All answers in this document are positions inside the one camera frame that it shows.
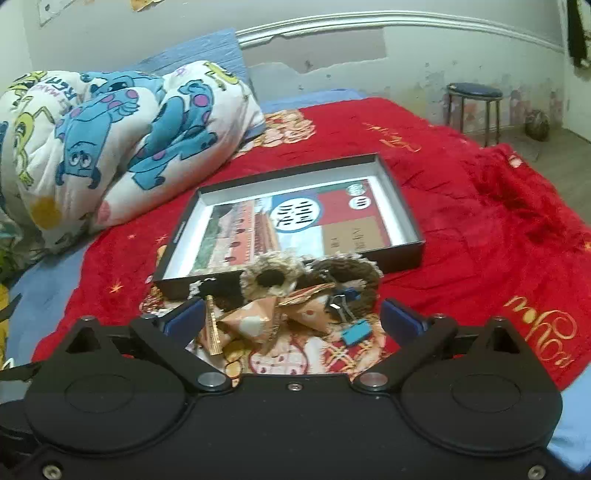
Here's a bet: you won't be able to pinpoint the black braided scrunchie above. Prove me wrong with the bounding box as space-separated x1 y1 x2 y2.
189 276 245 311

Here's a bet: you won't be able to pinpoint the white wall paper sheet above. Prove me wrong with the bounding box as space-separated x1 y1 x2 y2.
37 0 86 27

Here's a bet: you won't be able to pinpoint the round blue metal stool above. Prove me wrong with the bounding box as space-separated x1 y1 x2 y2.
445 83 504 147

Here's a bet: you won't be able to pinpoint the black shallow box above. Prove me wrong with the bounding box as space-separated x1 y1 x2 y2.
152 154 426 301

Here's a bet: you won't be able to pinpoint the blue bedsheet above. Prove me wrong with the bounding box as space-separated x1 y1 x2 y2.
0 90 591 474

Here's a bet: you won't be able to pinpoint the white door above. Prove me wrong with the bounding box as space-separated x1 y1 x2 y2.
561 65 591 136

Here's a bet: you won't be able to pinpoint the red plush blanket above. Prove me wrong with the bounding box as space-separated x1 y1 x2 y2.
32 95 591 393

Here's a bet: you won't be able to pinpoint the brown fuzzy scrunchie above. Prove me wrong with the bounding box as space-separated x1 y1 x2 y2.
305 256 384 319

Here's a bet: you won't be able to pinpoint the printed card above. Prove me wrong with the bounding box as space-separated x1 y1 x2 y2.
191 180 391 273

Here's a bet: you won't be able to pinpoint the orange triangular paper packet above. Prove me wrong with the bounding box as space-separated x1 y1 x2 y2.
288 295 334 334
221 298 283 346

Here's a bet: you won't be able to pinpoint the black hanging jacket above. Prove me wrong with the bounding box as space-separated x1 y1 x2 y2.
566 0 591 70

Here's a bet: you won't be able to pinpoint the gold foil packet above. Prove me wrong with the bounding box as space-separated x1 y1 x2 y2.
198 295 228 357

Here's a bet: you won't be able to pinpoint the flat gold foil wrapper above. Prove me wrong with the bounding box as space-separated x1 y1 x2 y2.
277 283 339 308

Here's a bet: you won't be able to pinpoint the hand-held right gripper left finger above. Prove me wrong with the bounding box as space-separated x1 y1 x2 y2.
62 298 230 391

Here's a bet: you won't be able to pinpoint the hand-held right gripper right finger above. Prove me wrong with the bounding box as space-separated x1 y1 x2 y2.
356 298 527 391

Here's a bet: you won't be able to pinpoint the striped dark ball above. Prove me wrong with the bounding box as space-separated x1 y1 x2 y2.
525 109 551 141

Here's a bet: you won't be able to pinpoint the white wall moulding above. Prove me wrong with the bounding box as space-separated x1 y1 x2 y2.
235 11 566 52

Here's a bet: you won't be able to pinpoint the cartoon monster printed quilt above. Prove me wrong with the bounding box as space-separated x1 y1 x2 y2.
0 60 267 254

